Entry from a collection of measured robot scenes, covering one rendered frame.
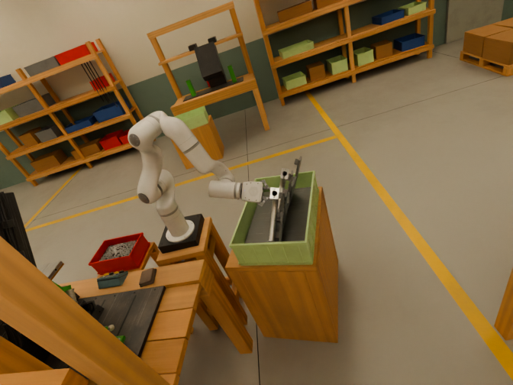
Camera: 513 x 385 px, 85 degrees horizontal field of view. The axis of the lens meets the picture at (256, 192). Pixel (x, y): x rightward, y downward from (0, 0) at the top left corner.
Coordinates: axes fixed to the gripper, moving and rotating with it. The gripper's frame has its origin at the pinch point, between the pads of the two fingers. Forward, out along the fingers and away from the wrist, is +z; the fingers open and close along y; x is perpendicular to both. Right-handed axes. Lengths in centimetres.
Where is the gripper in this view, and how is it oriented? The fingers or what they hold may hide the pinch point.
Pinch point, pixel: (272, 193)
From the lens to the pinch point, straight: 136.7
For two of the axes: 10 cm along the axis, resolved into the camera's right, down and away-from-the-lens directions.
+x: 1.1, 1.3, 9.9
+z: 9.9, 0.8, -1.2
